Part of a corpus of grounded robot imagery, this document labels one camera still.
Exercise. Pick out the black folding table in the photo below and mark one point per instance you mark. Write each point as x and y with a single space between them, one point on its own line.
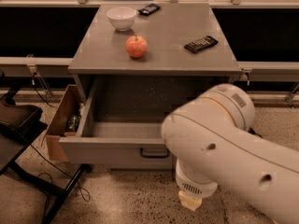
20 126

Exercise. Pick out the grey top drawer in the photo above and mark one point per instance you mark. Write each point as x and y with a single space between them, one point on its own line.
121 122

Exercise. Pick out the red apple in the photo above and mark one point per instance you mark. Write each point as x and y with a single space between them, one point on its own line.
136 46

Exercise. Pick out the white bowl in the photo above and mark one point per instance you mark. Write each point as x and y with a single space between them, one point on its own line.
122 18

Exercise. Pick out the cardboard box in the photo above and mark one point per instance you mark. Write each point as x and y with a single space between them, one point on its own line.
67 108

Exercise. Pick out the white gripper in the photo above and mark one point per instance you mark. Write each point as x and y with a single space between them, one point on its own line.
195 187

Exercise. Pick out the grey drawer cabinet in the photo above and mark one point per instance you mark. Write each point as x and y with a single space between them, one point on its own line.
102 51

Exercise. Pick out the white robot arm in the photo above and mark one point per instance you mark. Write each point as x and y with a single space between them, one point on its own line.
211 140

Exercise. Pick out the green can in box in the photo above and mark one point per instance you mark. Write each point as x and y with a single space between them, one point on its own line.
73 123

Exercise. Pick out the black snack bar right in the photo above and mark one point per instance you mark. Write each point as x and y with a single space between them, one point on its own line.
201 44

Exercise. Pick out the black snack packet rear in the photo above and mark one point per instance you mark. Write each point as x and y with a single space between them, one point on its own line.
149 9

